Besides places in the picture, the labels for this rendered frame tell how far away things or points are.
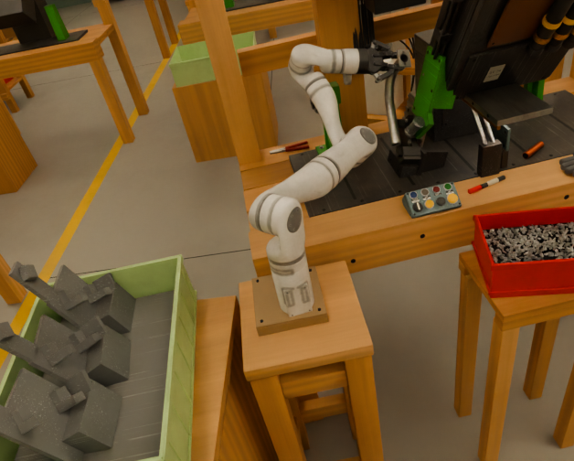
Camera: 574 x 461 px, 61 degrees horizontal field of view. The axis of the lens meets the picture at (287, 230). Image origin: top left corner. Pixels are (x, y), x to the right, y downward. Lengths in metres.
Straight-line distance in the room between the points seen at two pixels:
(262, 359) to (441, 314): 1.34
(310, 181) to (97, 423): 0.73
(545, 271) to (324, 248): 0.58
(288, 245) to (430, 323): 1.39
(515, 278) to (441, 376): 0.93
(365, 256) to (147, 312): 0.66
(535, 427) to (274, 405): 1.11
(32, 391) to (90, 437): 0.16
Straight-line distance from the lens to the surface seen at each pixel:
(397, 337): 2.34
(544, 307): 1.41
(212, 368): 1.35
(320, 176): 1.21
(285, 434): 1.49
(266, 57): 1.89
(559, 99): 2.17
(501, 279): 1.36
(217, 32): 1.76
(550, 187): 1.65
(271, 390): 1.31
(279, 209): 1.06
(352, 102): 1.92
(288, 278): 1.18
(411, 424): 2.09
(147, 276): 1.49
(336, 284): 1.37
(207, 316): 1.47
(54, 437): 1.24
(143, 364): 1.36
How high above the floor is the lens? 1.81
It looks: 37 degrees down
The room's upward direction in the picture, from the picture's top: 13 degrees counter-clockwise
